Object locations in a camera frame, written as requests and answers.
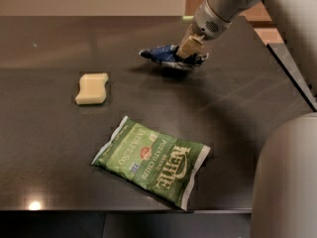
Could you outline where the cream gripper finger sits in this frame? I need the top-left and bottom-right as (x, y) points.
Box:
(180, 25), (195, 46)
(176, 35), (204, 60)

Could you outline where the blue chip bag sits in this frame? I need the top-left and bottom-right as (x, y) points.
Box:
(139, 45), (209, 71)

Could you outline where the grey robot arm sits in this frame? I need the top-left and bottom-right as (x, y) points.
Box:
(177, 0), (317, 238)

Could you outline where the yellow sponge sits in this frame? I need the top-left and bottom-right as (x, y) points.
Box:
(75, 73), (108, 105)

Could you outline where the green jalapeno chip bag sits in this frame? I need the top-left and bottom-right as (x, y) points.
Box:
(92, 117), (210, 210)

